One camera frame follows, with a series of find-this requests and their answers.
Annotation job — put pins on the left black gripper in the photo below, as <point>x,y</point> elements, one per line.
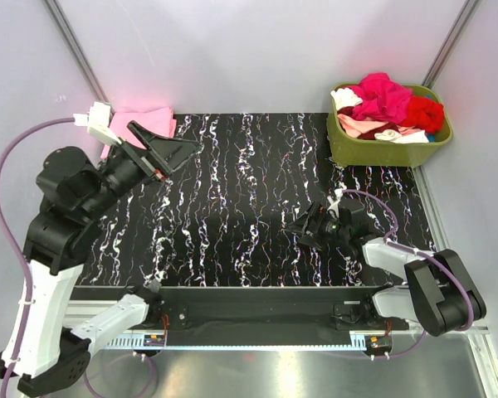
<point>170,152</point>

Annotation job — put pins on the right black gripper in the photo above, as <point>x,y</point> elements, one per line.
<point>319,214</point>

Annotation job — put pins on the light pink t shirt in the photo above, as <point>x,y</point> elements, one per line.
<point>160,121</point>

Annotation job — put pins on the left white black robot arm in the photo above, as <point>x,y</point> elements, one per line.
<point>43,354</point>

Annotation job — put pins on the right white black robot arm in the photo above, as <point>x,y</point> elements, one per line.
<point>437,291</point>

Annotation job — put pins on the olive green laundry basket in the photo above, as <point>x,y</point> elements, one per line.
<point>349,151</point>

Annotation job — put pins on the peach t shirt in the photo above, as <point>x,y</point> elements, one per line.
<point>354,128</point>

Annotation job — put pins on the dark red t shirt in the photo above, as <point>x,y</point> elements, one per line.
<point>369,135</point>

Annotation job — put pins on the right small circuit board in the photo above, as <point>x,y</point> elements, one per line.
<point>378,342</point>

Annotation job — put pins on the small circuit board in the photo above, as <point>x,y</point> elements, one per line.
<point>154,340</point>
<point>378,342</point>

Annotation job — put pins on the cream white t shirt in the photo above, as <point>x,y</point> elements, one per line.
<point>407,136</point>

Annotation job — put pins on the magenta t shirt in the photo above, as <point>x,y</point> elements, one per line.
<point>382,99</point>

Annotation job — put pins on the left small circuit board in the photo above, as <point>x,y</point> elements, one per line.
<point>154,340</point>

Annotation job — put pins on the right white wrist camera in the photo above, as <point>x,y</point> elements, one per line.
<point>334,200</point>

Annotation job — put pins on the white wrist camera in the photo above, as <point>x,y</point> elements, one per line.
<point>334,200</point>
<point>97,123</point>

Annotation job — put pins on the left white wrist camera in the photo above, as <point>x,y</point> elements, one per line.
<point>97,123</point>

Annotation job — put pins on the left aluminium frame post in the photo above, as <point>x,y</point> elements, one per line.
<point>72,43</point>

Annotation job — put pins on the aluminium frame post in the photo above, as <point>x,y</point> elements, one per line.
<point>449,44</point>
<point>72,43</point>

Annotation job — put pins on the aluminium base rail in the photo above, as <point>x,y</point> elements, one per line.
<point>184,332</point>

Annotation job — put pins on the right aluminium frame post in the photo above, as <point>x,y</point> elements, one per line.
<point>449,44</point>

